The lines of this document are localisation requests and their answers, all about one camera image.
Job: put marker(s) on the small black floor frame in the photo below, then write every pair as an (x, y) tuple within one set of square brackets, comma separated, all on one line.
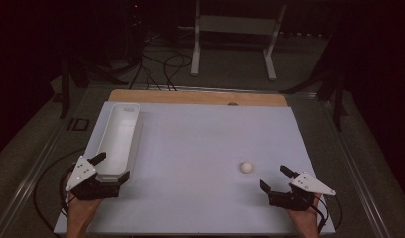
[(78, 124)]

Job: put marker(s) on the white metal stand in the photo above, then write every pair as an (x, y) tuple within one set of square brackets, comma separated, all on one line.
[(237, 24)]

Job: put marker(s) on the white table mat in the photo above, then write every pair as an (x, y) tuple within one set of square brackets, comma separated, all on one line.
[(197, 148)]

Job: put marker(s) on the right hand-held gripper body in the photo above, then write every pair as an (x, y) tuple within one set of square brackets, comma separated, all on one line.
[(293, 200)]

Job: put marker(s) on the person's right hand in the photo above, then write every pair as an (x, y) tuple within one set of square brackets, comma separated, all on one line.
[(306, 218)]

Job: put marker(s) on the metal floor rail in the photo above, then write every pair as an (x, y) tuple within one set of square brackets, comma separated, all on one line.
[(25, 185), (359, 178)]

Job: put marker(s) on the black stand legs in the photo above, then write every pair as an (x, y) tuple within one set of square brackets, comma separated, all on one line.
[(65, 92), (337, 105)]

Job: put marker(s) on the small white ball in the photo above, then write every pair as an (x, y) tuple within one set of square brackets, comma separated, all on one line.
[(246, 167)]

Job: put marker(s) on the person's left hand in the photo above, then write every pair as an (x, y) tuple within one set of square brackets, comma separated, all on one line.
[(81, 210)]

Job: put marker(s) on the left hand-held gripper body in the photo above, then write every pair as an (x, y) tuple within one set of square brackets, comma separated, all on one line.
[(91, 190)]

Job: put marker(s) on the white plastic bin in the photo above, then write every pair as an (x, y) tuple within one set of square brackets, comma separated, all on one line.
[(119, 142)]

